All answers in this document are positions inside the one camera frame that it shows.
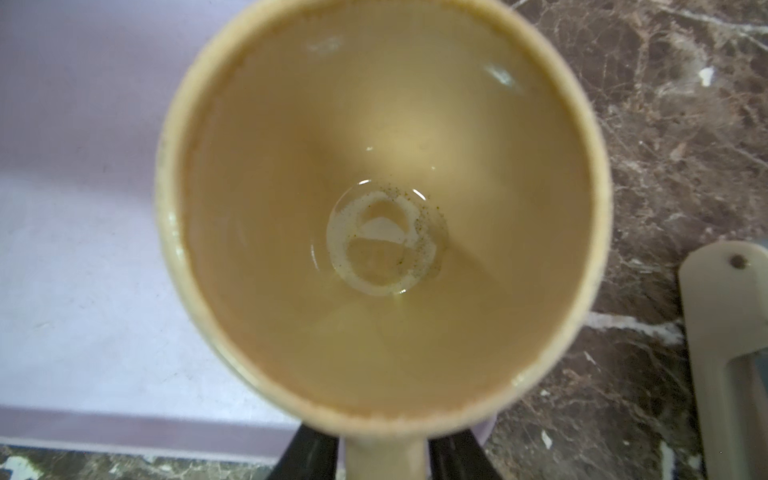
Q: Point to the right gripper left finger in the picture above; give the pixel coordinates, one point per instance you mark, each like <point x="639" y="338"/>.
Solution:
<point x="311" y="455"/>

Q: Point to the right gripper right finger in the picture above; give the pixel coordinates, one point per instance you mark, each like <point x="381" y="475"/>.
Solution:
<point x="459" y="456"/>

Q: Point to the tan ceramic mug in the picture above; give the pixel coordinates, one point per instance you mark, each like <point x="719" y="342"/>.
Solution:
<point x="388" y="218"/>

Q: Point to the lavender plastic tray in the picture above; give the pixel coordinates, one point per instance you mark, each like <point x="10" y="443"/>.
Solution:
<point x="97" y="352"/>

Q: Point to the teal stapler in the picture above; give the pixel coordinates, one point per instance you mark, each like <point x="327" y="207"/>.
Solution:
<point x="723" y="290"/>

